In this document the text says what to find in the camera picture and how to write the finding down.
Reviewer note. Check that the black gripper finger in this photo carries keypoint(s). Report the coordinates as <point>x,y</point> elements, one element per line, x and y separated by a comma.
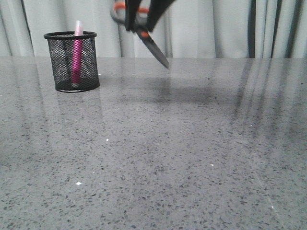
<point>131,7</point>
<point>156,10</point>

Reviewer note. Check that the grey orange scissors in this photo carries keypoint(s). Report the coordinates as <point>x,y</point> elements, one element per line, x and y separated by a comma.
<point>117,13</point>

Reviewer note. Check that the pink highlighter pen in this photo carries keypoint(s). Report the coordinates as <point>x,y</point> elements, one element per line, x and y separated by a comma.
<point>77,55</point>

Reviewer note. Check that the black mesh pen holder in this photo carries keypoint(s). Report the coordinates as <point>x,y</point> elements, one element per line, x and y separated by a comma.
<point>60,46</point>

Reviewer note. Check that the white curtain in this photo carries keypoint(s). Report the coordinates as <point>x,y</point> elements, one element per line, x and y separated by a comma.
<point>188,29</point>

